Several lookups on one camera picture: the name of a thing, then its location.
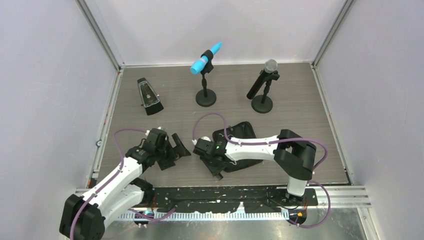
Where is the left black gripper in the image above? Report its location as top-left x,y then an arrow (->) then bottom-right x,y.
154,133 -> 190,170

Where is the black zip tool case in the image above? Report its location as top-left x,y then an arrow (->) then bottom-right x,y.
212,121 -> 263,173

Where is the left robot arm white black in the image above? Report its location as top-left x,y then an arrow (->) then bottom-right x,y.
59,127 -> 191,240

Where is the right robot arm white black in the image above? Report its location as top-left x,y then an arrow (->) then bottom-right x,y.
192,129 -> 317,205

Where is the black metronome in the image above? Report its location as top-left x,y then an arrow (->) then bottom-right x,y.
137,77 -> 164,116

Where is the left black microphone stand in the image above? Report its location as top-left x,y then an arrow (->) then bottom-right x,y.
195,49 -> 218,107

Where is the black microphone stand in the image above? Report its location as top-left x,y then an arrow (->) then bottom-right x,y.
195,49 -> 218,107
251,70 -> 280,114

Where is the right black microphone stand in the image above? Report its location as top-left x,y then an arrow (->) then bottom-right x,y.
251,70 -> 280,114

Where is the blue microphone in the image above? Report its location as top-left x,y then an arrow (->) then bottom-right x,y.
190,42 -> 222,75

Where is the black silver microphone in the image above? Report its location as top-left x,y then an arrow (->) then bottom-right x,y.
246,59 -> 280,100

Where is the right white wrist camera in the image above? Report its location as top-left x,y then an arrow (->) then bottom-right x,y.
191,136 -> 211,145

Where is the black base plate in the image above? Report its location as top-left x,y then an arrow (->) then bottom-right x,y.
137,185 -> 318,214

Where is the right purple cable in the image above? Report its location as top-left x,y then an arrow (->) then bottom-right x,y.
192,112 -> 332,229

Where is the purple cable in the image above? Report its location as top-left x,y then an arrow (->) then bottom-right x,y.
192,112 -> 332,229
68,128 -> 178,240

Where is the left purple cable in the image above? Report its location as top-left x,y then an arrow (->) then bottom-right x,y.
68,128 -> 178,240

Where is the aluminium rail front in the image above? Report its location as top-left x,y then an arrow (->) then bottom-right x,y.
69,188 -> 372,222

